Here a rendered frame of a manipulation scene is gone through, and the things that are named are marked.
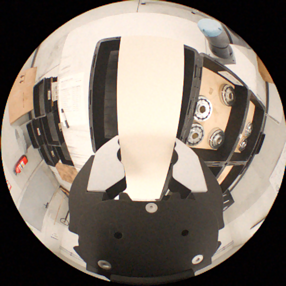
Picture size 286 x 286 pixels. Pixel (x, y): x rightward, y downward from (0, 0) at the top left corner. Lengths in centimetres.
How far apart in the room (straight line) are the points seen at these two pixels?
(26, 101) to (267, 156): 583
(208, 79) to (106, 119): 45
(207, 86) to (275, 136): 315
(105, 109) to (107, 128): 8
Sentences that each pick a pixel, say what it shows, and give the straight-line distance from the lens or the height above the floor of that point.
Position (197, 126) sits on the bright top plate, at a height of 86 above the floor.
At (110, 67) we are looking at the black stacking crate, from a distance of 40.
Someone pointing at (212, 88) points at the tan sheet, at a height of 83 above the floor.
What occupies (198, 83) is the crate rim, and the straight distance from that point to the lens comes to 31.
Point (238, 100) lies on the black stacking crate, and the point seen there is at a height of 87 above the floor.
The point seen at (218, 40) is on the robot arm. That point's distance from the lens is 50.
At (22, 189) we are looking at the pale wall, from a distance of 290.
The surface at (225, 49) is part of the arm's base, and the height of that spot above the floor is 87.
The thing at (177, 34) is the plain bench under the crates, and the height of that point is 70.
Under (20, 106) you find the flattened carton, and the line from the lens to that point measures 253.
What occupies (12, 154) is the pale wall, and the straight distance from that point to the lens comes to 267.
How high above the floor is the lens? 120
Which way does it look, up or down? 60 degrees down
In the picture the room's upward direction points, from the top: 180 degrees clockwise
